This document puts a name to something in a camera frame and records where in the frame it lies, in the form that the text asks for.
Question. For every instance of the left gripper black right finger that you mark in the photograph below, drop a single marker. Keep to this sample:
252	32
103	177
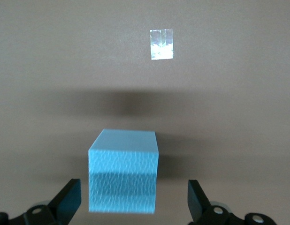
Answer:
199	201

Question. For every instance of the light blue foam block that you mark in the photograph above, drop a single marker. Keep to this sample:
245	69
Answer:
122	175

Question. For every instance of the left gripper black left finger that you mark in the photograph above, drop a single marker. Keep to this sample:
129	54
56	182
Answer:
65	199

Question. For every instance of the clear tape piece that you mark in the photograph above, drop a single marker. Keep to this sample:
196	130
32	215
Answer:
162	44

